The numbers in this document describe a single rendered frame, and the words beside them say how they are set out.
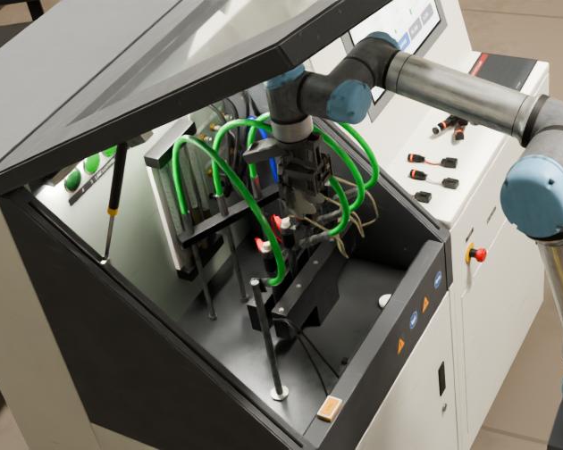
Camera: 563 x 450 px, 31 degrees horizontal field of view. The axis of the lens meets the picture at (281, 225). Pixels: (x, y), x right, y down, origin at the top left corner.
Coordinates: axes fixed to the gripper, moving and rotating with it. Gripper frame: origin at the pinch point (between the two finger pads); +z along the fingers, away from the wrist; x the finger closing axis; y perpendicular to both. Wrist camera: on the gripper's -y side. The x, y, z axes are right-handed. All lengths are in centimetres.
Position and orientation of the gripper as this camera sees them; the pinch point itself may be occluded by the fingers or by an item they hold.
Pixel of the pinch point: (298, 212)
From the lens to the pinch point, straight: 203.1
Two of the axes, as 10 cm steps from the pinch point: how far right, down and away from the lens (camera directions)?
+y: 8.6, 2.2, -4.6
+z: 1.5, 7.5, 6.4
